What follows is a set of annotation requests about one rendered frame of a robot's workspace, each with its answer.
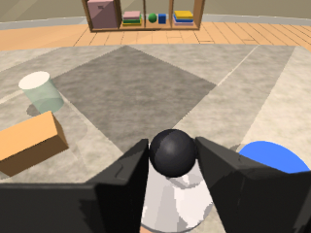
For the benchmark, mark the brown cube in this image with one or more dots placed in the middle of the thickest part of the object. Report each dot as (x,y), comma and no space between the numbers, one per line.
(28,143)

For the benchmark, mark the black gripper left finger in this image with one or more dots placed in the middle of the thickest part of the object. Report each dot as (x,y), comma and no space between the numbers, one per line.
(110,202)

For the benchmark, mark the blue short cylinder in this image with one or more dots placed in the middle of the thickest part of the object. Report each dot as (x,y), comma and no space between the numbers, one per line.
(274,155)

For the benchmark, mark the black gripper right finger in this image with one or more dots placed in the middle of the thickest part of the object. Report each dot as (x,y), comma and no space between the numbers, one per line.
(251,197)

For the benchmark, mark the glass french press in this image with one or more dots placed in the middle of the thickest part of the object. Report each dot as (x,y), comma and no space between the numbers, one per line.
(177,198)

